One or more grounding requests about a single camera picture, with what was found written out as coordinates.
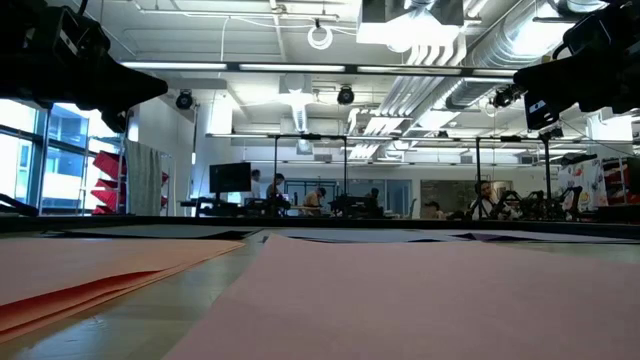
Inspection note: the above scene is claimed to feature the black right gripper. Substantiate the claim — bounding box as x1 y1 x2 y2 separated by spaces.
512 28 640 133

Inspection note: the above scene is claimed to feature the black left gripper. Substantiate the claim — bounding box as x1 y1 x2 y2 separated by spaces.
0 48 170 135

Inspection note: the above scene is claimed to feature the black paper sheet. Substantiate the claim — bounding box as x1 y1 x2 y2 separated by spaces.
44 224 264 241

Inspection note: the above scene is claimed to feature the purple paper sheet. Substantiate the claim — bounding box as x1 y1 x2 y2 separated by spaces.
448 229 640 246

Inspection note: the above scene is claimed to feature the orange paper sheet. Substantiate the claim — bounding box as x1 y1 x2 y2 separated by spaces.
0 268 169 346
0 237 247 309
162 234 640 360

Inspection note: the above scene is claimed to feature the black round ceiling speaker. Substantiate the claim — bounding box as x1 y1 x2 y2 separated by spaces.
335 84 356 106
174 88 195 111

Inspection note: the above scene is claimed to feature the red storage bin rack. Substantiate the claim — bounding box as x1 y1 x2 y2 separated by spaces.
91 149 171 216

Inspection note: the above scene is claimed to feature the grey hanging cloth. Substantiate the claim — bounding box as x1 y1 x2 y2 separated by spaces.
123 138 165 217

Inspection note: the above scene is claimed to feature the large window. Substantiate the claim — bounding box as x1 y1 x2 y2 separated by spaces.
0 97 129 214

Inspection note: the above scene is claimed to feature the white floral cloth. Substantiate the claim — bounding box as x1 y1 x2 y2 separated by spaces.
556 156 610 216

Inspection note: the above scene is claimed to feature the red storage bin shelf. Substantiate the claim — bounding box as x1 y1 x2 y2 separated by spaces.
601 156 632 206

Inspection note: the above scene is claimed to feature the black office desk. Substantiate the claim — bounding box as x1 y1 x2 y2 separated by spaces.
178 196 236 218

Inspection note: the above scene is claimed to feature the black computer monitor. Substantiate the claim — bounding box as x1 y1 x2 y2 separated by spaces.
208 161 254 195

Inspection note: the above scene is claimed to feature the long ceiling light strip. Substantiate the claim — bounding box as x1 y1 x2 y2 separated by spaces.
118 59 522 77

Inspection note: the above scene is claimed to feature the black ceiling camera rig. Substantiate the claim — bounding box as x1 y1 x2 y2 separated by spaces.
489 83 525 110

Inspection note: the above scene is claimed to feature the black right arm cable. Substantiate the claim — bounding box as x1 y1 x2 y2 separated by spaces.
551 40 572 62

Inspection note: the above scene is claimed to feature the black camera stand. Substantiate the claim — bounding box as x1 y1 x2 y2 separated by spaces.
538 127 566 196

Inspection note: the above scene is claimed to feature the silver ventilation duct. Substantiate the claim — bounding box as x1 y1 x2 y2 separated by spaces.
442 0 584 112

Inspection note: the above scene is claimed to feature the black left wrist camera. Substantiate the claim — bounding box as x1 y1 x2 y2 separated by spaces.
43 5 113 58

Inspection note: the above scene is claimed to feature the black robot station frame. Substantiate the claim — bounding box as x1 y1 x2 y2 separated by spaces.
272 132 350 217
473 133 554 221

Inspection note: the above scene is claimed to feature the white coiled ceiling cable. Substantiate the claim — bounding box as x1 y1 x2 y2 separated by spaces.
306 24 335 51

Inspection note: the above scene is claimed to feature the black aluminium table frame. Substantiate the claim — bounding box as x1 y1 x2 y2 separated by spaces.
0 213 640 240

